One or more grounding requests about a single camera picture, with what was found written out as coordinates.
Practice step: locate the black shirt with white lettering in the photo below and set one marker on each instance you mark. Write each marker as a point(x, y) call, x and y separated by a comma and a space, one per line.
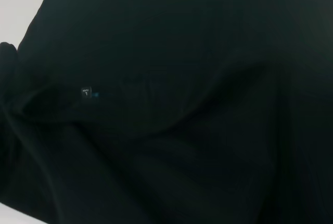
point(182, 104)

